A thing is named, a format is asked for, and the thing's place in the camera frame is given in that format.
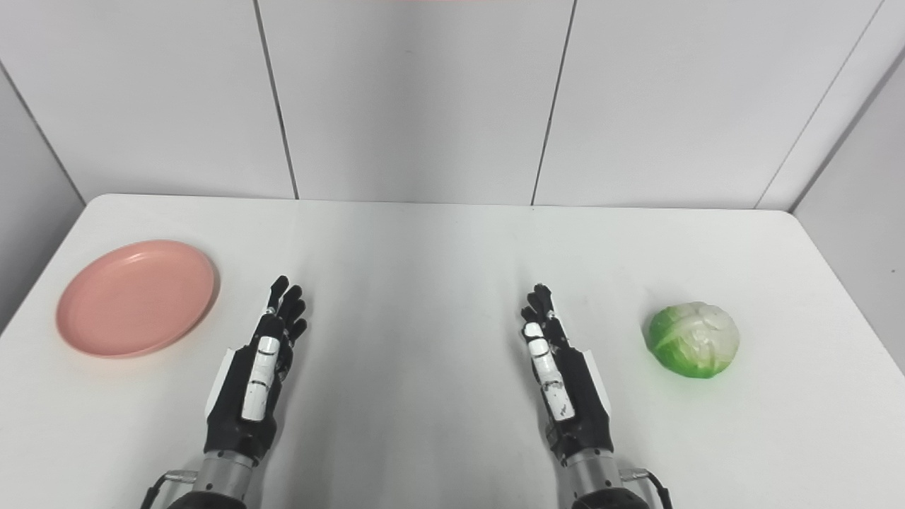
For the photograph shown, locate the green white cabbage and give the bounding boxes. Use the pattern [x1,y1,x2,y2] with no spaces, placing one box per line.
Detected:
[647,301,741,380]

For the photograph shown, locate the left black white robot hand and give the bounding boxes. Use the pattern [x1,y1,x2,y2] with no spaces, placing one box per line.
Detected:
[204,276,309,464]

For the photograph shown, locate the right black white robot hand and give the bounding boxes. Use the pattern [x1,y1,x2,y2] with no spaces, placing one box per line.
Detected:
[520,283,615,464]

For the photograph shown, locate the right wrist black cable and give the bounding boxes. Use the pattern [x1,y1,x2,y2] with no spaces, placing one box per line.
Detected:
[621,467,674,509]

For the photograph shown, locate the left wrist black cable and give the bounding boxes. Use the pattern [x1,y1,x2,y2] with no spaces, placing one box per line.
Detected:
[139,469,197,509]

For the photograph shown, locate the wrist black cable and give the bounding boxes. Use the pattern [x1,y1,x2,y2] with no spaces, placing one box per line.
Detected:
[621,467,674,509]
[139,469,197,509]

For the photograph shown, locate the pink round plate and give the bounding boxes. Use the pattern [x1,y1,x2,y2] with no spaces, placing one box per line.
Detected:
[56,240,221,359]

